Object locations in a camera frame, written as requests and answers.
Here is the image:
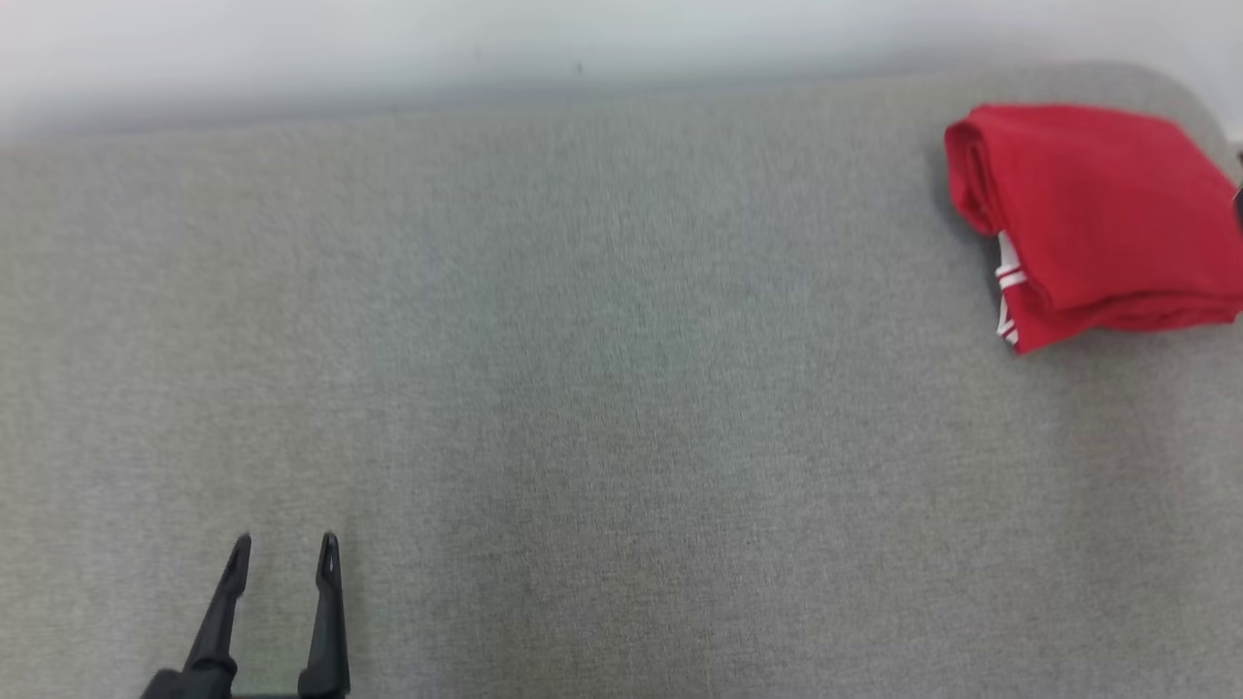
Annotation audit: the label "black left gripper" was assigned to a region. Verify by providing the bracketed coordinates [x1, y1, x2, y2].
[141, 531, 352, 699]

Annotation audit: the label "red shorts with white trim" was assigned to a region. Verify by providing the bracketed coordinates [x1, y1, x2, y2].
[944, 102, 1243, 355]

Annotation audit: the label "grey fabric sofa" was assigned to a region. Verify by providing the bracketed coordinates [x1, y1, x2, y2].
[0, 60, 1243, 699]

